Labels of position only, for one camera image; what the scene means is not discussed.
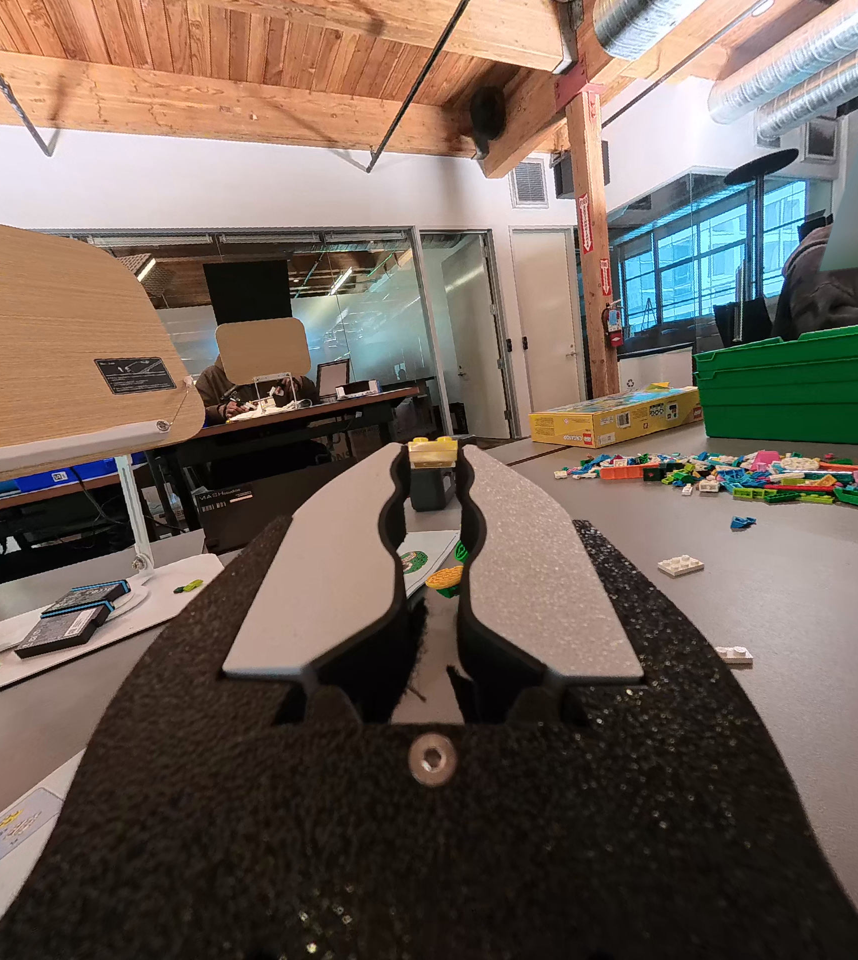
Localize wooden support post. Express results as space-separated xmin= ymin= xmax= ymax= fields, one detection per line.
xmin=562 ymin=82 xmax=623 ymax=399

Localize yellow lego brick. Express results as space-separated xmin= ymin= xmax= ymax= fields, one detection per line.
xmin=406 ymin=435 xmax=462 ymax=472

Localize black equipment case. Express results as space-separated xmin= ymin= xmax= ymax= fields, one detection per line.
xmin=192 ymin=456 xmax=351 ymax=552

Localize silver air duct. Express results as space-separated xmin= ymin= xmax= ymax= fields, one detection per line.
xmin=706 ymin=0 xmax=858 ymax=125
xmin=755 ymin=56 xmax=858 ymax=144
xmin=592 ymin=0 xmax=708 ymax=61

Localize white leaflet green print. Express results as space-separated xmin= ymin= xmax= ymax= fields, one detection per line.
xmin=397 ymin=529 xmax=462 ymax=595

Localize long office desk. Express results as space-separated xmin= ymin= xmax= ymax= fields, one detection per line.
xmin=174 ymin=384 xmax=434 ymax=481

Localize steel ceiling tie rod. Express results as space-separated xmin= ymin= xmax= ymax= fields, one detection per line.
xmin=0 ymin=15 xmax=59 ymax=159
xmin=327 ymin=0 xmax=471 ymax=175

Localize black camera battery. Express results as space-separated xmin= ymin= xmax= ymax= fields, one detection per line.
xmin=15 ymin=603 xmax=111 ymax=661
xmin=42 ymin=581 xmax=134 ymax=620

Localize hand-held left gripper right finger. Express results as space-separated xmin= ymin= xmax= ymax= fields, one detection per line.
xmin=445 ymin=442 xmax=645 ymax=727

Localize pile of lego pieces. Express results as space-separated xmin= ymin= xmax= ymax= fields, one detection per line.
xmin=555 ymin=447 xmax=858 ymax=513

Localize white recycling bin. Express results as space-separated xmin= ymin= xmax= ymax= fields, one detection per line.
xmin=618 ymin=346 xmax=698 ymax=399

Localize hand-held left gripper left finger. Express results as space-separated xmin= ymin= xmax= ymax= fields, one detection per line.
xmin=222 ymin=442 xmax=430 ymax=725

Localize black office chair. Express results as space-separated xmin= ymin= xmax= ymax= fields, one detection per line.
xmin=712 ymin=298 xmax=775 ymax=348

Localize glass door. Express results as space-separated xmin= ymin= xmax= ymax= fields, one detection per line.
xmin=417 ymin=228 xmax=513 ymax=440

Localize black ceiling speaker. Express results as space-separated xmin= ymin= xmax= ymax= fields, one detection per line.
xmin=468 ymin=84 xmax=507 ymax=156

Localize wall air vent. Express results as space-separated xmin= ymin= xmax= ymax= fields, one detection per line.
xmin=510 ymin=159 xmax=550 ymax=207

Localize partly built lego model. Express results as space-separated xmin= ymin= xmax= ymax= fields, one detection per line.
xmin=425 ymin=540 xmax=469 ymax=599

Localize blue storage bin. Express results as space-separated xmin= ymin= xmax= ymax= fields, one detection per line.
xmin=12 ymin=453 xmax=129 ymax=489

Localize white door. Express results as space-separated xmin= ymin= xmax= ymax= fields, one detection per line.
xmin=510 ymin=227 xmax=586 ymax=436

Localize stacked green plastic trays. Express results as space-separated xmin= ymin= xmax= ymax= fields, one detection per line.
xmin=693 ymin=317 xmax=858 ymax=449

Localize wooden panel stand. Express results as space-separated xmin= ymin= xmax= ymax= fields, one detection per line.
xmin=0 ymin=213 xmax=226 ymax=710

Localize black wall screen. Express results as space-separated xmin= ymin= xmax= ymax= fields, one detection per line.
xmin=202 ymin=260 xmax=294 ymax=325

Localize lego instruction booklet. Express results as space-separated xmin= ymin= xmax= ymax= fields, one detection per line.
xmin=0 ymin=753 xmax=85 ymax=960

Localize yellow lego set box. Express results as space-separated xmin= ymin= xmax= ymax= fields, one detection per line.
xmin=528 ymin=384 xmax=702 ymax=450

